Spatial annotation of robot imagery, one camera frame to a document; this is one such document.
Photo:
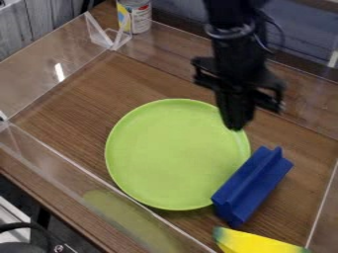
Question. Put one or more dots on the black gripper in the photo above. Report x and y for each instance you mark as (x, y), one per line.
(235, 74)

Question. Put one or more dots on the blue star-shaped block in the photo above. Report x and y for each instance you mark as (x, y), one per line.
(244, 191)

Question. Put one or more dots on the yellow green banana toy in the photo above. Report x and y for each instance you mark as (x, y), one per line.
(234, 241)

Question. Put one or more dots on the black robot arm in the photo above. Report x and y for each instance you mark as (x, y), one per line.
(235, 18)

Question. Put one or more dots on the green round plate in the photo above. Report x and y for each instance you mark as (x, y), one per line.
(170, 154)

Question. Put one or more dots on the white labelled can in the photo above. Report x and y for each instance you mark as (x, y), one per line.
(133, 15)

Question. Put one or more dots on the clear acrylic enclosure wall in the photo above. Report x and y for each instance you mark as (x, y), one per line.
(75, 81)

